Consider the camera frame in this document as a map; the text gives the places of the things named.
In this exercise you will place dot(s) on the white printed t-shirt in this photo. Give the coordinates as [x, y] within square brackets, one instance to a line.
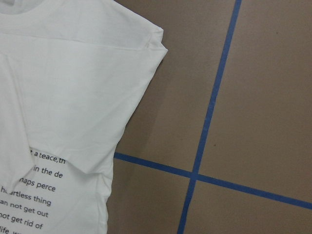
[72, 72]

